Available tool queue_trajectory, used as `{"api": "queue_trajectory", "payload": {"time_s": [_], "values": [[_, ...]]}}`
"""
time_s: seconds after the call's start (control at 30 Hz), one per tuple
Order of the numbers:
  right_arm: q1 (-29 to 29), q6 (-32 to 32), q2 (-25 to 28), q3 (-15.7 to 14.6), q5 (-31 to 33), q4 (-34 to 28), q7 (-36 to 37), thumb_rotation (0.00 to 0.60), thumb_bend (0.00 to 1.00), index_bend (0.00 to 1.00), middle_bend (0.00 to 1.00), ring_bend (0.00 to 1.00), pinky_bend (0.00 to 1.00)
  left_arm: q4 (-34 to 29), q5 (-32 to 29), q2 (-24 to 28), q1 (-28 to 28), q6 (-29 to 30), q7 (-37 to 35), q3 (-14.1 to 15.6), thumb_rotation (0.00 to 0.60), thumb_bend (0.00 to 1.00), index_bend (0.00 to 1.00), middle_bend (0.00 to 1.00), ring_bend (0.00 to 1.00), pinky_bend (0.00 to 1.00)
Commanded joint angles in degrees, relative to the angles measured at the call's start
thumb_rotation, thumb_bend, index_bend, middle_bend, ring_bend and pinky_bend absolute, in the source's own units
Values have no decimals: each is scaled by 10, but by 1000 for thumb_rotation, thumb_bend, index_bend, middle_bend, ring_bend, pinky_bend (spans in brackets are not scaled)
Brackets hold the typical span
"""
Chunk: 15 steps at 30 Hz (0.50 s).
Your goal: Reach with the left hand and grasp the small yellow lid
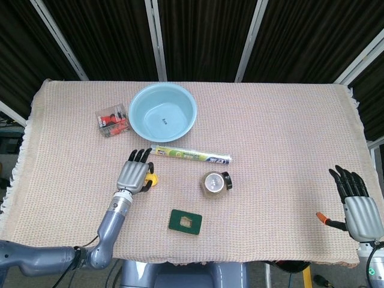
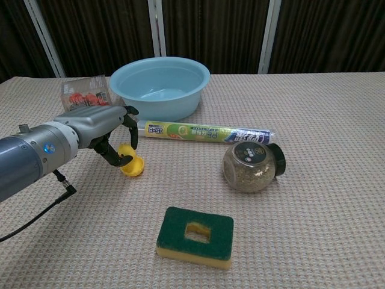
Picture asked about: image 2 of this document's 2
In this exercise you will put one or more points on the white frame post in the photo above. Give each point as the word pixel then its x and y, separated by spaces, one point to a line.
pixel 157 27
pixel 269 36
pixel 45 39

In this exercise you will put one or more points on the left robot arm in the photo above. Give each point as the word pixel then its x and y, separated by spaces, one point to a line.
pixel 27 159

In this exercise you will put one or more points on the light blue plastic basin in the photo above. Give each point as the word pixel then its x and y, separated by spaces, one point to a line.
pixel 159 90

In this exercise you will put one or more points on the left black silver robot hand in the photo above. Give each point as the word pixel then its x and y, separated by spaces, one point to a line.
pixel 90 123

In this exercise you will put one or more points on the green yellow sponge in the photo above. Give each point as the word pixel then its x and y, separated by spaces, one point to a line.
pixel 174 234

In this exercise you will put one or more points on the clear box with red items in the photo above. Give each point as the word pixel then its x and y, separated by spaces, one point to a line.
pixel 84 96

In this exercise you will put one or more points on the beige woven tablecloth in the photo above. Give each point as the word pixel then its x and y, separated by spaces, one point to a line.
pixel 300 150

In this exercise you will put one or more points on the glass jar with black lid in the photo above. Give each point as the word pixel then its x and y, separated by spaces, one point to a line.
pixel 249 171

